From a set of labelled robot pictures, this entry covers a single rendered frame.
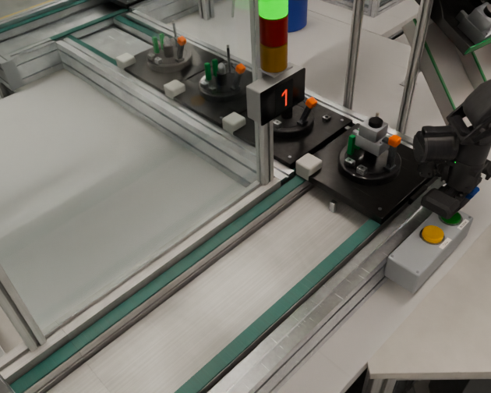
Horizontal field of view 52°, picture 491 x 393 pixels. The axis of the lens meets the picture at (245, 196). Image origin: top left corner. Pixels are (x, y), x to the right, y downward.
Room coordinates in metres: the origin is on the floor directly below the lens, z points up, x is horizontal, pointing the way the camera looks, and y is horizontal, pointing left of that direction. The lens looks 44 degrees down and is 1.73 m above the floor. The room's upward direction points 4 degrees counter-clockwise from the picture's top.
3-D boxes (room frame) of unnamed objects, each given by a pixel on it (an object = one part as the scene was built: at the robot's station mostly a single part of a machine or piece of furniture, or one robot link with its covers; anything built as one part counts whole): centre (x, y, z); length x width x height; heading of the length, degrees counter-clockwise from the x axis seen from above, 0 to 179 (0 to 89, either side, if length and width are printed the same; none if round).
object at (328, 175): (0.87, -0.29, 0.96); 0.24 x 0.24 x 0.02; 42
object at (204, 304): (0.69, -0.05, 0.91); 0.84 x 0.28 x 0.10; 132
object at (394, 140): (0.84, -0.32, 1.04); 0.04 x 0.02 x 0.08; 42
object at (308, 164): (0.88, -0.15, 0.97); 0.05 x 0.05 x 0.04; 42
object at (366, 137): (0.88, -0.28, 1.06); 0.08 x 0.04 x 0.07; 42
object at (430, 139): (0.70, -0.38, 1.18); 0.12 x 0.08 x 0.11; 90
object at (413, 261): (0.66, -0.37, 0.93); 0.21 x 0.07 x 0.06; 132
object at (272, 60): (0.84, -0.07, 1.28); 0.05 x 0.05 x 0.05
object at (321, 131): (1.06, -0.12, 1.01); 0.24 x 0.24 x 0.13; 42
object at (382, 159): (0.87, -0.29, 0.98); 0.14 x 0.14 x 0.02
